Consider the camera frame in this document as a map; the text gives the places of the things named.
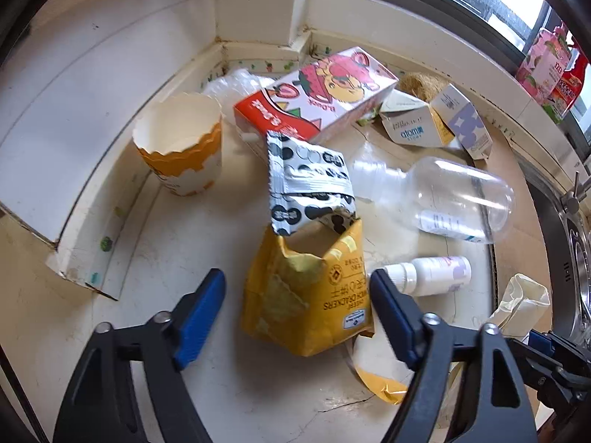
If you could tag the yellow foil wrapper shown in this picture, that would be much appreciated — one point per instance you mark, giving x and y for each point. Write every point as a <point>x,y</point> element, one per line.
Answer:
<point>383,390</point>

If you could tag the green white plastic container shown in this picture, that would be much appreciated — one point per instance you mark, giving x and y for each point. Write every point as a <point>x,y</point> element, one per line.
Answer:
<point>369,119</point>

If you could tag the orange white paper cup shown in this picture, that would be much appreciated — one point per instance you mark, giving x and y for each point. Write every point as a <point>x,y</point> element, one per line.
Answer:
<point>184,168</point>

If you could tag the white yellow cardboard box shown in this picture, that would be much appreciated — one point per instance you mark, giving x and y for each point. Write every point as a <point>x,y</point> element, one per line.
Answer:
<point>411,124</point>

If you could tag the black white dotted snack wrapper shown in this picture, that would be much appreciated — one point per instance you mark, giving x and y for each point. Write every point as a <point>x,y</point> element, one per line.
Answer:
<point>304,180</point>

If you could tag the yellow cracker bag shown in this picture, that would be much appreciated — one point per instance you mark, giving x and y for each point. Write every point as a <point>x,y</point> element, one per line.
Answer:
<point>332,304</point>

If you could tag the steel sink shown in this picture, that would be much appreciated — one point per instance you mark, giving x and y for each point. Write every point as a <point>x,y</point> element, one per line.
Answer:
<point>577,249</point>

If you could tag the white box with purple flowers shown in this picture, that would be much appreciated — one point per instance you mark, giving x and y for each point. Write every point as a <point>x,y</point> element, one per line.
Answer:
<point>471,124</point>

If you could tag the tan loofah sponge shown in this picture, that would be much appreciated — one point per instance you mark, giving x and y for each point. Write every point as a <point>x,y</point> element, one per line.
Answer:
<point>418,84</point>

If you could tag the clear plastic bottle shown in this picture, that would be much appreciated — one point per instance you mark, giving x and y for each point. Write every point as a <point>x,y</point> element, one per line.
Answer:
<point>452,194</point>

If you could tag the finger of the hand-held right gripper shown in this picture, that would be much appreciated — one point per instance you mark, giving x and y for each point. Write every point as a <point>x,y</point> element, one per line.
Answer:
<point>558,387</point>
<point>540,340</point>

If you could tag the small white bottle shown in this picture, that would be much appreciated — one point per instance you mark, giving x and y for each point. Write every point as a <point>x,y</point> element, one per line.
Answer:
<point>434,274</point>

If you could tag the cream paper bag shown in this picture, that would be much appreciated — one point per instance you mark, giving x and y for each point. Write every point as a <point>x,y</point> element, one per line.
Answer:
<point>526,295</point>

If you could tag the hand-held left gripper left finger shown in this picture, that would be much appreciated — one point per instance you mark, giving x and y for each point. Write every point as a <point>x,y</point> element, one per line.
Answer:
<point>198,314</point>

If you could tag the strawberry print drink carton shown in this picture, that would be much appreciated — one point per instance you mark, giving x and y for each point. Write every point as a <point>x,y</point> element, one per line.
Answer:
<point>332,87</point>

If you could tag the pink detergent pouch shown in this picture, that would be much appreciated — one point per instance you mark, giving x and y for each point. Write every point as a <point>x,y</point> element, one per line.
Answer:
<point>540,64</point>

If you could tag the steel faucet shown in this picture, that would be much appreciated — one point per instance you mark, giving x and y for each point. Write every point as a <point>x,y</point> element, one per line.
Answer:
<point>572,200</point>

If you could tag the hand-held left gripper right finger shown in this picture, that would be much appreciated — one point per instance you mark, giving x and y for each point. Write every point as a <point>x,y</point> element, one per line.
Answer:
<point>392,314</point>

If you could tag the clear plastic bag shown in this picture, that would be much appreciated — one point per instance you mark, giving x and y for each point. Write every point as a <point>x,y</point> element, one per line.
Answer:
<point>231,85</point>

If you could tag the brown cardboard sheet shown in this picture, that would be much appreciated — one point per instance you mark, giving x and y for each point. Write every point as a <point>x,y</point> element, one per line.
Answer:
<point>521,240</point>

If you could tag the red spray bottle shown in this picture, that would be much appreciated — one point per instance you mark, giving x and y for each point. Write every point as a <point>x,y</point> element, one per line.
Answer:
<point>570,87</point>

